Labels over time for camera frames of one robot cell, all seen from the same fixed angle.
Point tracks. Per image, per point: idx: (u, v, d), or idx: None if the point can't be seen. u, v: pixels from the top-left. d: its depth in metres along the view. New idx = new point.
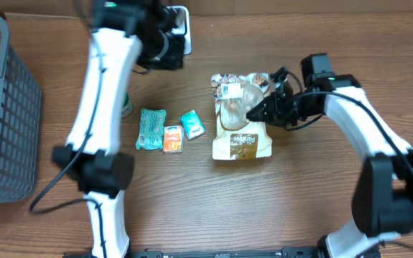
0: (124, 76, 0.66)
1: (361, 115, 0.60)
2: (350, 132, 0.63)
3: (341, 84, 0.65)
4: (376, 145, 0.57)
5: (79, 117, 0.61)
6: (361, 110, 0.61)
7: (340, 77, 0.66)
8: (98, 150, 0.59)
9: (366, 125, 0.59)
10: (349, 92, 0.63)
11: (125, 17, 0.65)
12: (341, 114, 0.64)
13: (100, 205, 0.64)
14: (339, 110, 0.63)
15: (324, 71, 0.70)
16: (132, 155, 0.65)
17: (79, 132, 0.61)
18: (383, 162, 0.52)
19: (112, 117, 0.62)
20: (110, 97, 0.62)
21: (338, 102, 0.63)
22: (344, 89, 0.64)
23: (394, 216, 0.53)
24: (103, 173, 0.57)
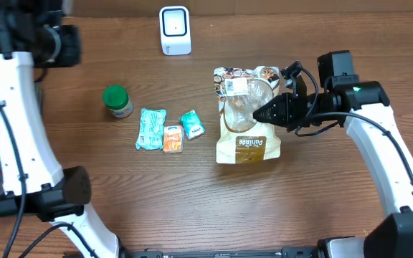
0: (29, 95, 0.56)
1: (389, 152, 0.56)
2: (371, 164, 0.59)
3: (368, 95, 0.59)
4: (402, 195, 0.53)
5: (4, 165, 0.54)
6: (388, 144, 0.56)
7: (367, 86, 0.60)
8: (43, 187, 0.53)
9: (394, 167, 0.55)
10: (376, 115, 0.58)
11: None
12: (364, 141, 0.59)
13: (72, 223, 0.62)
14: (364, 137, 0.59)
15: (347, 75, 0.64)
16: (80, 166, 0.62)
17: (13, 178, 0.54)
18: (409, 222, 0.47)
19: (36, 143, 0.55)
20: (25, 127, 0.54)
21: (365, 130, 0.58)
22: (372, 110, 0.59)
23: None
24: (57, 204, 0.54)
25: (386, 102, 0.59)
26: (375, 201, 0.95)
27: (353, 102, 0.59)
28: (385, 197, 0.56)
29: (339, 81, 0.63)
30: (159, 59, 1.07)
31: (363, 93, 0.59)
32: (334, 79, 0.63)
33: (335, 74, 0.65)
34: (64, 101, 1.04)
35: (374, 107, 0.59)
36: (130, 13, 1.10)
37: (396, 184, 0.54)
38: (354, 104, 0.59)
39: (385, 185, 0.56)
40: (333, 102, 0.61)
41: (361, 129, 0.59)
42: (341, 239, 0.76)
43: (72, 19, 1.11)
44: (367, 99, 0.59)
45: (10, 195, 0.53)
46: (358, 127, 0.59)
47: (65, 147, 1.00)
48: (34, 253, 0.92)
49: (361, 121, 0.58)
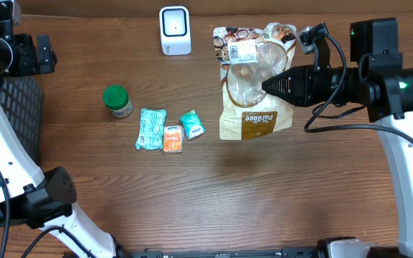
0: None
1: None
2: (398, 187, 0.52)
3: None
4: None
5: None
6: None
7: None
8: (26, 188, 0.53)
9: None
10: None
11: None
12: (398, 161, 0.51)
13: (62, 226, 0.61)
14: (399, 153, 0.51)
15: (389, 56, 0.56)
16: (61, 166, 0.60)
17: None
18: None
19: (8, 143, 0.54)
20: None
21: (403, 148, 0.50)
22: None
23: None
24: (44, 203, 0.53)
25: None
26: (375, 201, 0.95)
27: (396, 99, 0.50)
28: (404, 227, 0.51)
29: (379, 62, 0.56)
30: (159, 60, 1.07)
31: (409, 89, 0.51)
32: (373, 59, 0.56)
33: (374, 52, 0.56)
34: (64, 100, 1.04)
35: None
36: (130, 14, 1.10)
37: None
38: (396, 108, 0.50)
39: (409, 218, 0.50)
40: (371, 95, 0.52)
41: (397, 147, 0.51)
42: (342, 243, 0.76)
43: (72, 19, 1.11)
44: (412, 99, 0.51)
45: None
46: (396, 144, 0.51)
47: (65, 147, 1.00)
48: (34, 254, 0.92)
49: (400, 137, 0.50)
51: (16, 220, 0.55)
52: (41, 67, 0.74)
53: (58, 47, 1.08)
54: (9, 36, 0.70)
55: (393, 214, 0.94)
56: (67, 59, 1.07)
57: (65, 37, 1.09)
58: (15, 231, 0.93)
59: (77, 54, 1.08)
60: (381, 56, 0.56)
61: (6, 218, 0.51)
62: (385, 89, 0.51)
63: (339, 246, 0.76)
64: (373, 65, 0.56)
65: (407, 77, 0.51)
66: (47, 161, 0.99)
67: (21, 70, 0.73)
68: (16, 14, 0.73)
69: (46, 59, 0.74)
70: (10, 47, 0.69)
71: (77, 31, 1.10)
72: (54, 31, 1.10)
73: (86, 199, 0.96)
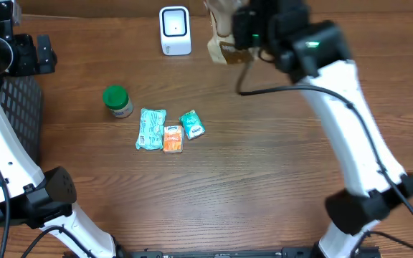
0: None
1: (353, 125, 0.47)
2: (333, 135, 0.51)
3: (323, 53, 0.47)
4: (368, 175, 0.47)
5: None
6: (353, 117, 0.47)
7: (321, 31, 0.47)
8: (25, 189, 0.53)
9: (358, 143, 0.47)
10: (337, 79, 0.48)
11: None
12: (325, 112, 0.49)
13: (62, 226, 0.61)
14: (321, 104, 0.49)
15: (298, 10, 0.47)
16: (61, 166, 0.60)
17: None
18: (378, 207, 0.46)
19: (7, 143, 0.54)
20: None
21: (326, 102, 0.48)
22: (330, 70, 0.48)
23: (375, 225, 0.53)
24: (44, 203, 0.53)
25: (348, 56, 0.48)
26: None
27: (306, 61, 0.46)
28: (348, 172, 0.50)
29: (288, 23, 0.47)
30: (160, 60, 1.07)
31: (319, 46, 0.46)
32: (282, 20, 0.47)
33: (283, 11, 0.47)
34: (64, 100, 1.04)
35: (335, 67, 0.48)
36: (130, 14, 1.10)
37: (362, 165, 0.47)
38: (310, 69, 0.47)
39: (348, 161, 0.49)
40: (285, 63, 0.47)
41: (319, 99, 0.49)
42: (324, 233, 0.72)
43: (72, 20, 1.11)
44: (324, 54, 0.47)
45: None
46: (318, 98, 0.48)
47: (65, 147, 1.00)
48: (33, 253, 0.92)
49: (321, 92, 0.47)
51: (16, 220, 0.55)
52: (41, 67, 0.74)
53: (58, 47, 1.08)
54: (9, 36, 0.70)
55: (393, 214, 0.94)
56: (67, 59, 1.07)
57: (65, 38, 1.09)
58: (15, 231, 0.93)
59: (77, 54, 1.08)
60: (289, 13, 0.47)
61: (6, 218, 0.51)
62: (297, 56, 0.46)
63: (325, 239, 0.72)
64: (281, 24, 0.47)
65: (315, 33, 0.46)
66: (47, 161, 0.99)
67: (22, 70, 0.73)
68: (16, 14, 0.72)
69: (46, 59, 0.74)
70: (10, 47, 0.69)
71: (77, 31, 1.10)
72: (54, 31, 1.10)
73: (86, 199, 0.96)
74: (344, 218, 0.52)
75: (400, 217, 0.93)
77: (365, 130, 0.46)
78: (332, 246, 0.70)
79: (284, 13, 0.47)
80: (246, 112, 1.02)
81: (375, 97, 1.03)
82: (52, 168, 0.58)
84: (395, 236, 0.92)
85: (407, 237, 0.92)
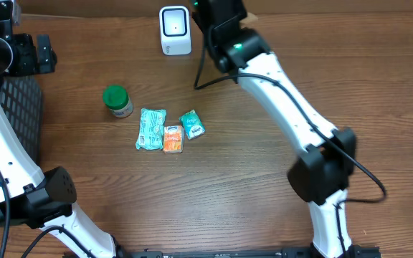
0: None
1: (284, 99, 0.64)
2: (274, 111, 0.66)
3: (249, 51, 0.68)
4: (304, 134, 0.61)
5: None
6: (282, 93, 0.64)
7: (244, 41, 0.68)
8: (25, 190, 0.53)
9: (290, 111, 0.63)
10: (262, 66, 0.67)
11: None
12: (262, 96, 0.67)
13: (62, 226, 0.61)
14: (255, 87, 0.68)
15: (229, 21, 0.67)
16: (60, 165, 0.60)
17: None
18: (315, 156, 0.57)
19: (7, 142, 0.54)
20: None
21: (259, 86, 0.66)
22: (256, 62, 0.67)
23: (330, 185, 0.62)
24: (44, 204, 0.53)
25: (266, 49, 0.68)
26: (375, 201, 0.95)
27: (236, 60, 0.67)
28: (292, 138, 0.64)
29: (222, 33, 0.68)
30: (159, 60, 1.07)
31: (244, 49, 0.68)
32: (217, 31, 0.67)
33: (217, 24, 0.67)
34: (64, 100, 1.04)
35: (259, 59, 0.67)
36: (130, 14, 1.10)
37: (296, 127, 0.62)
38: (240, 64, 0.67)
39: (289, 127, 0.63)
40: (222, 65, 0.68)
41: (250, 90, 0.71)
42: (314, 228, 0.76)
43: (72, 19, 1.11)
44: (249, 54, 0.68)
45: None
46: (254, 84, 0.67)
47: (65, 147, 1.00)
48: (33, 253, 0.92)
49: (252, 78, 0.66)
51: (16, 221, 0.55)
52: (41, 67, 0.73)
53: (58, 47, 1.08)
54: (9, 36, 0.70)
55: (393, 214, 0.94)
56: (66, 59, 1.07)
57: (65, 37, 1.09)
58: (15, 231, 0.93)
59: (77, 53, 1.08)
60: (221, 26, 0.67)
61: (6, 218, 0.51)
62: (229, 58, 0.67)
63: (316, 234, 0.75)
64: (217, 34, 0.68)
65: (241, 39, 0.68)
66: (47, 161, 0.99)
67: (22, 70, 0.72)
68: (16, 13, 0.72)
69: (46, 59, 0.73)
70: (10, 47, 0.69)
71: (77, 31, 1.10)
72: (54, 31, 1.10)
73: (86, 199, 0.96)
74: (300, 182, 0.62)
75: (400, 217, 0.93)
77: (290, 99, 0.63)
78: (320, 236, 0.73)
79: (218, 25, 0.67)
80: (246, 112, 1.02)
81: (376, 97, 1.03)
82: (51, 168, 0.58)
84: (395, 236, 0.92)
85: (407, 237, 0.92)
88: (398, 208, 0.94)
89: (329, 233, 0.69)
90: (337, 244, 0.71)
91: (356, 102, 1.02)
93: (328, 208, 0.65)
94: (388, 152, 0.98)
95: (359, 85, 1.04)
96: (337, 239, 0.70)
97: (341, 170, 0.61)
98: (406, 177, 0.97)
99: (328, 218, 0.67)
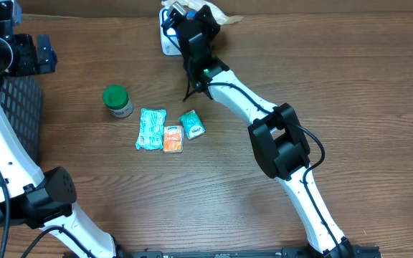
0: None
1: (236, 94, 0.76)
2: (234, 107, 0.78)
3: (215, 72, 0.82)
4: (252, 115, 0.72)
5: None
6: (235, 91, 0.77)
7: (214, 66, 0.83)
8: (26, 190, 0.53)
9: (241, 100, 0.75)
10: (223, 77, 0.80)
11: None
12: (226, 99, 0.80)
13: (62, 226, 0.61)
14: (219, 93, 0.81)
15: (202, 54, 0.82)
16: (61, 166, 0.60)
17: None
18: (260, 127, 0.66)
19: (7, 143, 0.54)
20: None
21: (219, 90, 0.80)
22: (219, 77, 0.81)
23: (287, 158, 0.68)
24: (44, 203, 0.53)
25: (226, 68, 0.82)
26: (374, 201, 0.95)
27: (208, 81, 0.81)
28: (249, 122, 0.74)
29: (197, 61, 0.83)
30: (159, 60, 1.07)
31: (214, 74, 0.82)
32: (195, 61, 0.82)
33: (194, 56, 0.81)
34: (64, 100, 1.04)
35: (221, 74, 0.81)
36: (130, 14, 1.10)
37: (247, 110, 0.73)
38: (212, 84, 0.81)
39: (242, 113, 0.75)
40: (198, 88, 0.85)
41: (216, 96, 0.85)
42: (305, 226, 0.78)
43: (72, 19, 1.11)
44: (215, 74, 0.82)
45: None
46: (216, 90, 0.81)
47: (65, 147, 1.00)
48: (33, 253, 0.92)
49: (214, 85, 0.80)
51: (17, 220, 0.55)
52: (41, 67, 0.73)
53: (58, 47, 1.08)
54: (9, 36, 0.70)
55: (393, 214, 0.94)
56: (66, 59, 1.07)
57: (65, 37, 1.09)
58: (15, 231, 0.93)
59: (77, 54, 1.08)
60: (198, 58, 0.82)
61: (6, 218, 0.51)
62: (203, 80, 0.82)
63: (307, 229, 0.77)
64: (194, 63, 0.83)
65: (211, 66, 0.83)
66: (47, 160, 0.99)
67: (22, 71, 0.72)
68: (16, 13, 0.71)
69: (46, 59, 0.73)
70: (10, 47, 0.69)
71: (77, 31, 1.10)
72: (54, 30, 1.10)
73: (86, 199, 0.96)
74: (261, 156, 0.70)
75: (399, 217, 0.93)
77: (239, 91, 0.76)
78: (307, 226, 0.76)
79: (195, 56, 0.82)
80: None
81: (375, 97, 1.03)
82: (54, 168, 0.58)
84: (395, 235, 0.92)
85: (407, 236, 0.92)
88: (397, 208, 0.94)
89: (311, 219, 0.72)
90: (323, 232, 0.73)
91: (356, 102, 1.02)
93: (295, 185, 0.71)
94: (388, 152, 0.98)
95: (359, 85, 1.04)
96: (323, 226, 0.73)
97: (294, 142, 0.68)
98: (405, 177, 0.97)
99: (301, 198, 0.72)
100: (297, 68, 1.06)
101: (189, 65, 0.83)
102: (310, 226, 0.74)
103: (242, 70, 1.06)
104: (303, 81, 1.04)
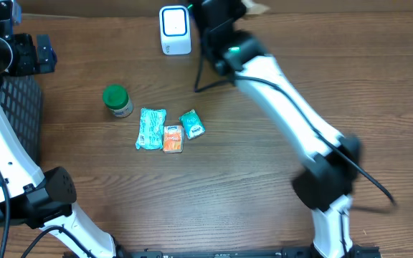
0: None
1: (286, 105, 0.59)
2: (278, 121, 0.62)
3: (245, 51, 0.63)
4: (308, 141, 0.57)
5: None
6: (280, 96, 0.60)
7: (241, 40, 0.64)
8: (26, 190, 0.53)
9: (293, 119, 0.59)
10: (259, 70, 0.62)
11: None
12: (260, 99, 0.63)
13: (62, 226, 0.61)
14: (252, 90, 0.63)
15: (224, 25, 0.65)
16: (61, 166, 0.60)
17: None
18: (322, 165, 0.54)
19: (7, 142, 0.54)
20: None
21: (257, 89, 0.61)
22: (254, 65, 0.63)
23: (336, 194, 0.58)
24: (44, 203, 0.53)
25: (262, 51, 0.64)
26: (375, 201, 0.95)
27: (232, 61, 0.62)
28: (292, 139, 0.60)
29: (217, 36, 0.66)
30: (159, 59, 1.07)
31: (244, 52, 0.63)
32: (214, 35, 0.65)
33: (214, 26, 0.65)
34: (64, 100, 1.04)
35: (257, 61, 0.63)
36: (130, 13, 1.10)
37: (300, 135, 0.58)
38: (236, 67, 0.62)
39: (287, 129, 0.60)
40: (219, 69, 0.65)
41: (254, 92, 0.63)
42: (315, 229, 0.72)
43: (72, 19, 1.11)
44: (245, 56, 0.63)
45: None
46: (248, 85, 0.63)
47: (65, 147, 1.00)
48: (34, 253, 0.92)
49: (249, 80, 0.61)
51: (17, 221, 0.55)
52: (41, 67, 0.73)
53: (58, 47, 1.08)
54: (9, 36, 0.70)
55: (393, 214, 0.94)
56: (66, 59, 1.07)
57: (65, 37, 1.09)
58: (16, 231, 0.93)
59: (77, 53, 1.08)
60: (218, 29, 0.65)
61: (6, 218, 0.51)
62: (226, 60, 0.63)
63: (319, 235, 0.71)
64: (214, 37, 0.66)
65: None
66: (46, 160, 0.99)
67: (22, 70, 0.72)
68: (16, 13, 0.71)
69: (46, 59, 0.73)
70: (10, 47, 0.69)
71: (77, 31, 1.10)
72: (54, 30, 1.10)
73: (86, 199, 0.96)
74: (305, 188, 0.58)
75: (400, 216, 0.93)
77: (287, 98, 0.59)
78: (323, 239, 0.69)
79: (214, 29, 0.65)
80: (246, 111, 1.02)
81: (375, 96, 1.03)
82: (54, 167, 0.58)
84: (395, 235, 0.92)
85: (407, 236, 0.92)
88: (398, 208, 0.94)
89: (331, 237, 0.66)
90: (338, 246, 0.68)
91: (356, 102, 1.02)
93: (333, 216, 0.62)
94: (388, 152, 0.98)
95: (359, 85, 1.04)
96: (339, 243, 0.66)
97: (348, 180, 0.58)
98: (405, 177, 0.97)
99: (332, 224, 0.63)
100: (297, 68, 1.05)
101: (207, 40, 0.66)
102: (335, 245, 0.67)
103: None
104: (303, 81, 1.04)
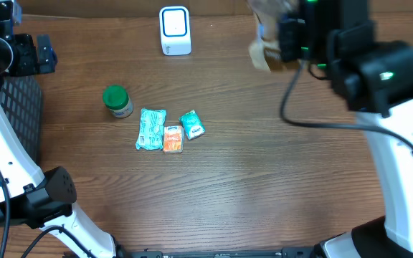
0: None
1: None
2: (389, 186, 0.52)
3: (398, 79, 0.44)
4: None
5: None
6: None
7: (391, 51, 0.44)
8: (26, 190, 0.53)
9: None
10: (408, 125, 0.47)
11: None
12: (384, 158, 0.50)
13: (62, 226, 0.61)
14: (382, 144, 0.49)
15: (360, 29, 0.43)
16: (61, 166, 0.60)
17: None
18: None
19: (7, 142, 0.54)
20: None
21: (391, 147, 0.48)
22: (401, 112, 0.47)
23: None
24: (44, 203, 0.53)
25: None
26: (375, 201, 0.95)
27: (376, 84, 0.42)
28: (396, 212, 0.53)
29: (350, 41, 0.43)
30: (159, 60, 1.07)
31: (394, 76, 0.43)
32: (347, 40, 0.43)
33: (345, 27, 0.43)
34: (64, 100, 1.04)
35: (406, 106, 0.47)
36: (130, 14, 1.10)
37: None
38: (379, 102, 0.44)
39: (400, 206, 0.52)
40: (350, 87, 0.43)
41: (387, 150, 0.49)
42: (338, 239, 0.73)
43: (72, 19, 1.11)
44: (395, 87, 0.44)
45: None
46: (383, 141, 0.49)
47: (65, 147, 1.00)
48: (34, 253, 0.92)
49: (388, 138, 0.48)
51: (17, 220, 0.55)
52: (41, 67, 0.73)
53: (58, 47, 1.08)
54: (9, 36, 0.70)
55: None
56: (66, 59, 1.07)
57: (65, 37, 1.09)
58: (15, 231, 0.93)
59: (77, 54, 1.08)
60: (352, 31, 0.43)
61: (7, 218, 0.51)
62: (367, 79, 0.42)
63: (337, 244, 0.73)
64: (346, 44, 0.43)
65: (387, 58, 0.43)
66: (46, 160, 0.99)
67: (22, 71, 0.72)
68: (16, 13, 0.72)
69: (46, 59, 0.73)
70: (10, 47, 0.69)
71: (77, 32, 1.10)
72: (54, 31, 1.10)
73: (86, 199, 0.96)
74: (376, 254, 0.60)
75: None
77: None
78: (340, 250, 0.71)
79: (345, 30, 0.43)
80: (246, 112, 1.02)
81: None
82: (54, 168, 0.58)
84: None
85: None
88: None
89: None
90: None
91: None
93: None
94: None
95: None
96: None
97: None
98: None
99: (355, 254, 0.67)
100: None
101: (333, 45, 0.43)
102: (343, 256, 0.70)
103: (243, 70, 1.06)
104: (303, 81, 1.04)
